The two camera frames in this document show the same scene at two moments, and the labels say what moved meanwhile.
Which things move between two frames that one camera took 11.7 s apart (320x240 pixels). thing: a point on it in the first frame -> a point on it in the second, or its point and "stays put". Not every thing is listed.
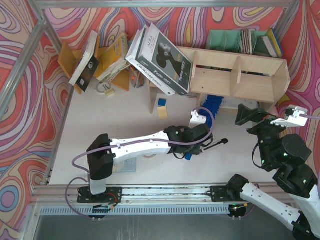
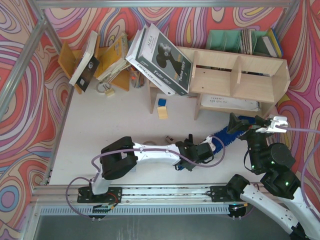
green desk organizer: (230, 41) stays put
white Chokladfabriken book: (131, 56) stays put
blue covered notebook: (278, 42) stays put
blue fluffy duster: (208, 109) -> (222, 137)
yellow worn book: (115, 58) stays put
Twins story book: (160, 58) stays put
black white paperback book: (87, 65) stays put
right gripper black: (256, 122) -> (249, 129)
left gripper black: (206, 141) -> (189, 152)
